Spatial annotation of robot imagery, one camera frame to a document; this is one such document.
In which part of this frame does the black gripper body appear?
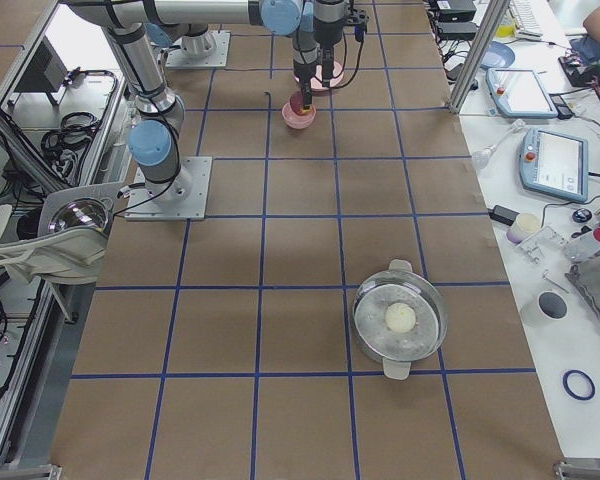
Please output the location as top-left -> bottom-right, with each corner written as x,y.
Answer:
293,60 -> 316,90
319,43 -> 335,65

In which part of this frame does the red apple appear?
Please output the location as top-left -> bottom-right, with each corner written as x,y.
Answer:
289,91 -> 312,116

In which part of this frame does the pink bowl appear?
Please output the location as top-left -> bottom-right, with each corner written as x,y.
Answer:
281,101 -> 316,130

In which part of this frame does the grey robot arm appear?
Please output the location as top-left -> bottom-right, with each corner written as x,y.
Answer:
144,1 -> 355,116
67,1 -> 349,208

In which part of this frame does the pink plate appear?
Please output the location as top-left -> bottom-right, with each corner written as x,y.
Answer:
310,58 -> 345,94

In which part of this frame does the blue plate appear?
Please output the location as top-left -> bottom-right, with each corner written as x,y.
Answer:
480,41 -> 516,70

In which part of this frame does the far teach pendant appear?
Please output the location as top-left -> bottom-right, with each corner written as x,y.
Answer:
485,68 -> 558,119

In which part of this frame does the teach pendant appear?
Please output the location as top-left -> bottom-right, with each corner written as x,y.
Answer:
485,68 -> 558,119
519,128 -> 589,204

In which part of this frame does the black power adapter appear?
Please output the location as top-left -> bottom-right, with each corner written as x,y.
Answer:
488,205 -> 519,226

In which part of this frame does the near teach pendant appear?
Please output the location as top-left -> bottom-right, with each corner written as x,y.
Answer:
519,128 -> 589,204

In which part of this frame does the white steamed bun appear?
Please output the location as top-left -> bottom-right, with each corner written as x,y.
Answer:
384,302 -> 417,334

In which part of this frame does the steel steamer pot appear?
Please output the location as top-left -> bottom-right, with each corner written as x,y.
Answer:
352,259 -> 449,380

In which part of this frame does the white paper cup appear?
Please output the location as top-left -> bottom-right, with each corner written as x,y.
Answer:
520,291 -> 568,327

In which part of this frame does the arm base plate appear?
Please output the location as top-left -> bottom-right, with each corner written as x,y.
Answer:
165,30 -> 231,70
122,156 -> 213,221

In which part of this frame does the aluminium frame post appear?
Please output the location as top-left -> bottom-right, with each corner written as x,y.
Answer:
448,0 -> 509,114

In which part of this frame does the blue rubber ring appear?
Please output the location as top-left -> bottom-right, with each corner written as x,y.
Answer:
562,369 -> 596,401

